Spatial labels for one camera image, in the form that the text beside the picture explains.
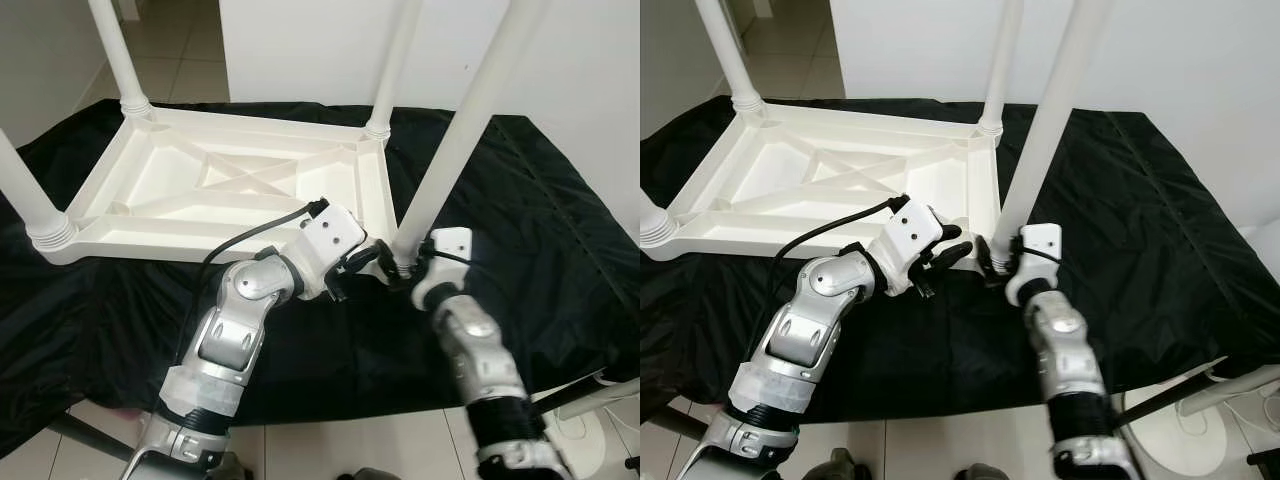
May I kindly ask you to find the white plastic children table top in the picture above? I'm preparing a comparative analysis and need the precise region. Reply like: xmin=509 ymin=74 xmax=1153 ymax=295
xmin=35 ymin=100 xmax=401 ymax=269
xmin=645 ymin=97 xmax=1003 ymax=263

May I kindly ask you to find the black fabric table cover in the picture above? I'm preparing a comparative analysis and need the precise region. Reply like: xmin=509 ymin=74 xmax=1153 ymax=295
xmin=0 ymin=100 xmax=641 ymax=456
xmin=640 ymin=97 xmax=1280 ymax=421

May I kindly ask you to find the black metal table leg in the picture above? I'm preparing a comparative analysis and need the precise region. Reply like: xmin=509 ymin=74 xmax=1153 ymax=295
xmin=640 ymin=405 xmax=711 ymax=441
xmin=1110 ymin=358 xmax=1226 ymax=431
xmin=45 ymin=410 xmax=136 ymax=463
xmin=535 ymin=372 xmax=606 ymax=413

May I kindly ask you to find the grey robot left leg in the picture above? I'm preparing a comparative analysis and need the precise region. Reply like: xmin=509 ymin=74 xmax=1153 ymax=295
xmin=815 ymin=450 xmax=871 ymax=480

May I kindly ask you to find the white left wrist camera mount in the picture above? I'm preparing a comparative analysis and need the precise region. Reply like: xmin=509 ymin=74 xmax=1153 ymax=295
xmin=878 ymin=198 xmax=946 ymax=296
xmin=298 ymin=203 xmax=368 ymax=299

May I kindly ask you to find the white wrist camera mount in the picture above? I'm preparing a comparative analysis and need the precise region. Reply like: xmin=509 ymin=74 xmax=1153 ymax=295
xmin=298 ymin=203 xmax=368 ymax=299
xmin=410 ymin=228 xmax=473 ymax=311
xmin=878 ymin=198 xmax=946 ymax=296
xmin=1005 ymin=223 xmax=1063 ymax=306

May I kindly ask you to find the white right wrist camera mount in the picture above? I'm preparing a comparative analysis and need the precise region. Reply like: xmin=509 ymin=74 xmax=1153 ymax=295
xmin=410 ymin=228 xmax=473 ymax=311
xmin=1005 ymin=223 xmax=1063 ymax=306

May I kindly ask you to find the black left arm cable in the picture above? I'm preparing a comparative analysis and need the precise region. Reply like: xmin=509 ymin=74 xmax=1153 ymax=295
xmin=770 ymin=195 xmax=911 ymax=301
xmin=175 ymin=198 xmax=331 ymax=361

